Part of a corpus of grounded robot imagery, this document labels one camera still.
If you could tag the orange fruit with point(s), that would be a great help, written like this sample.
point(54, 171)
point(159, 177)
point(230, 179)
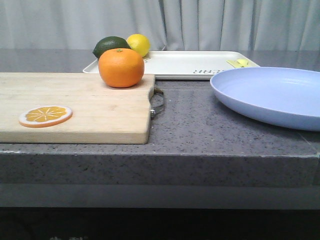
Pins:
point(121, 67)

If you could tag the grey curtain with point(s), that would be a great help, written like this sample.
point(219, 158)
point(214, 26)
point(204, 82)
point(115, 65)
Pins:
point(177, 25)

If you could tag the yellow plastic spoon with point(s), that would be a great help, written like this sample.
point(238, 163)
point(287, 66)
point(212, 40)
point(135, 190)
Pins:
point(243, 62)

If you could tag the light blue plate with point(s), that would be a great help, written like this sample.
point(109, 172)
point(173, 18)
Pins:
point(284, 97)

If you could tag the orange slice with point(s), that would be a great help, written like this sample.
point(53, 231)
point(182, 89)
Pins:
point(45, 116)

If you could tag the dark green lime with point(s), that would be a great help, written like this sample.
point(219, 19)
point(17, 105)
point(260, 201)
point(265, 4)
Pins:
point(108, 43)

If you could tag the wooden cutting board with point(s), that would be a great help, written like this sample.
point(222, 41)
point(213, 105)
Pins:
point(100, 114)

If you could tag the white rectangular tray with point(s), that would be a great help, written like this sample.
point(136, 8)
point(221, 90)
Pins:
point(190, 65)

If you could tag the yellow lemon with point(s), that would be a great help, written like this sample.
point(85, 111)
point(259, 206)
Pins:
point(139, 43)

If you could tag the yellow plastic fork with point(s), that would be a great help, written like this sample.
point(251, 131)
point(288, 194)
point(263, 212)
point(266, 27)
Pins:
point(235, 63)

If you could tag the metal cutting board handle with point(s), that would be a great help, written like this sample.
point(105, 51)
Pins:
point(157, 102)

